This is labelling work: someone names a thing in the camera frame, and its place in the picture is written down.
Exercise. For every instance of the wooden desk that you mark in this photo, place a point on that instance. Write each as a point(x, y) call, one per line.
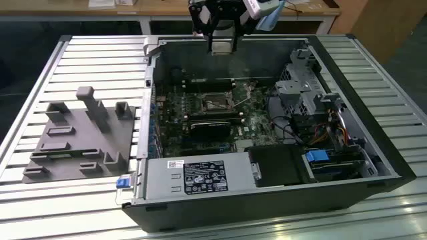
point(49, 7)

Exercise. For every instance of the grey parts rack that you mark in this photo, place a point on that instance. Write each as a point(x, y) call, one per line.
point(80, 140)

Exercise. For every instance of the silver CPU plate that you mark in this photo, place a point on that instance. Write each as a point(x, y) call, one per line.
point(222, 48)

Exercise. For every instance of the CPU socket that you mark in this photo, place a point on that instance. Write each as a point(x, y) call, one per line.
point(216, 102)

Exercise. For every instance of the black drive bay cover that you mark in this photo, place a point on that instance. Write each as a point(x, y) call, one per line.
point(276, 165)

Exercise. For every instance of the black open PC case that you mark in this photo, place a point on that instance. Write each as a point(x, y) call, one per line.
point(233, 212)

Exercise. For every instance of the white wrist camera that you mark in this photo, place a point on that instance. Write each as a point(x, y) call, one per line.
point(254, 7)

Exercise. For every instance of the small white box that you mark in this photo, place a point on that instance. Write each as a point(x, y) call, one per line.
point(125, 2)

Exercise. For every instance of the silver chipset heat sink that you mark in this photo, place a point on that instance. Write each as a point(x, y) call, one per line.
point(244, 145)

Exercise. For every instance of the graphics card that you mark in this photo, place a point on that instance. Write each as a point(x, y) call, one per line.
point(209, 131)

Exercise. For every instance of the hard disk in blue carrier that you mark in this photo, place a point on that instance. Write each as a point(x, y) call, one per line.
point(316, 156)

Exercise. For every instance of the grey power supply unit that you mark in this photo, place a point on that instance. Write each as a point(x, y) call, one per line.
point(160, 175)

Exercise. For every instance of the green motherboard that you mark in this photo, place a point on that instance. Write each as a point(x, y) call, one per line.
point(256, 120)

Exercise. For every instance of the metal drive cage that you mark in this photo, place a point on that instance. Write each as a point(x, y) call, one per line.
point(293, 87)

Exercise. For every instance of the large white box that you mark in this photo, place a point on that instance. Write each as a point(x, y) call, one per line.
point(101, 4)

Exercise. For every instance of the blue case latch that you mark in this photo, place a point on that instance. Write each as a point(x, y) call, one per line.
point(122, 182)

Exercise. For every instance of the wooden cabinet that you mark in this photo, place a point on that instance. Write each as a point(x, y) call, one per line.
point(383, 25)

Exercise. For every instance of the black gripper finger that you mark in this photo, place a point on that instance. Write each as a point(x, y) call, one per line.
point(209, 37)
point(236, 37)

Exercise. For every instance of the black RAM slot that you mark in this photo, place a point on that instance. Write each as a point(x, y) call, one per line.
point(224, 91)
point(213, 113)
point(224, 80)
point(224, 88)
point(224, 84)
point(213, 116)

